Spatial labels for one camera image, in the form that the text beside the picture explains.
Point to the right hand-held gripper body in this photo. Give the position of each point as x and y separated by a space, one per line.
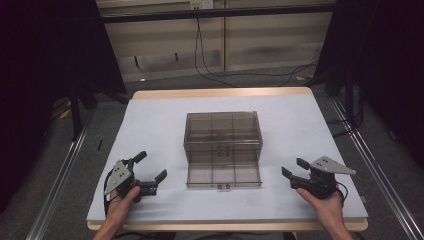
322 177

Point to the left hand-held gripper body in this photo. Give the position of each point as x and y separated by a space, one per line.
117 176

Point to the clear brown divided drawer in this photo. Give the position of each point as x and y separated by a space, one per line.
224 173

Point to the clear brown drawer box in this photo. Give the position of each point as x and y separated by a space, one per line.
222 130

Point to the person's left hand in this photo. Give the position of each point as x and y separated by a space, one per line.
120 206

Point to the person's right hand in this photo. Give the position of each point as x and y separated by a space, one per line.
326 207

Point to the white table mat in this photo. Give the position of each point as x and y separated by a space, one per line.
160 126

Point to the small black floor piece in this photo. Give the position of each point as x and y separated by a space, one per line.
100 144

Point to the black metal stand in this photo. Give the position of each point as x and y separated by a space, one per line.
76 113
349 100

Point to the wooden table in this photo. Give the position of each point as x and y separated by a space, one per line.
220 92

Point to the dark curtain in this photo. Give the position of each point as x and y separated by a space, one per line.
386 66
46 73

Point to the beige wooden cabinet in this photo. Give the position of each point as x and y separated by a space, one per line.
216 43

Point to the black horizontal bar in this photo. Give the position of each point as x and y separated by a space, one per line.
213 13

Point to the metal floor rail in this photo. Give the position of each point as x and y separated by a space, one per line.
376 173
56 186

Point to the white wall socket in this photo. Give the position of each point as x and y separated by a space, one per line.
201 4

